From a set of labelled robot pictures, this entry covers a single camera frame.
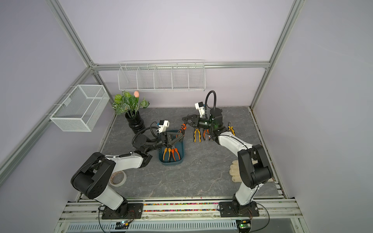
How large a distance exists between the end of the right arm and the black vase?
14.9 inches

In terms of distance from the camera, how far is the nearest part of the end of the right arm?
68 cm

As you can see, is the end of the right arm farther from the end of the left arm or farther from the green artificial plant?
the green artificial plant

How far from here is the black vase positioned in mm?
954

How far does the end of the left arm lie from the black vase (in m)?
0.30

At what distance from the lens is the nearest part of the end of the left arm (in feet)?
2.15

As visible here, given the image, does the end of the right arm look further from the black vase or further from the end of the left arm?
the black vase
